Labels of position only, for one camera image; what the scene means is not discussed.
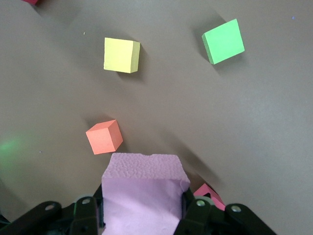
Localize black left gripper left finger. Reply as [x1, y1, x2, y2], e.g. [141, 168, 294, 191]
[0, 183, 103, 235]

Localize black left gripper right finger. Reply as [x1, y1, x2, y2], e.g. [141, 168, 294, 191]
[175, 188, 277, 235]

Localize pink foam cube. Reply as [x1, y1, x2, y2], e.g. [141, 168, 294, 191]
[101, 152, 191, 235]

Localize orange foam cube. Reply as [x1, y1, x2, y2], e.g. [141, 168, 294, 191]
[85, 119, 124, 155]

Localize brown table cover sheet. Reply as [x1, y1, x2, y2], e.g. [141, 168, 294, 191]
[0, 0, 313, 235]

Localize yellow foam cube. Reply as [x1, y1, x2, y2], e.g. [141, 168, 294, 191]
[103, 37, 141, 74]

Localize green foam cube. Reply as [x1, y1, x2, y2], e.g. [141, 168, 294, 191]
[201, 18, 246, 65]

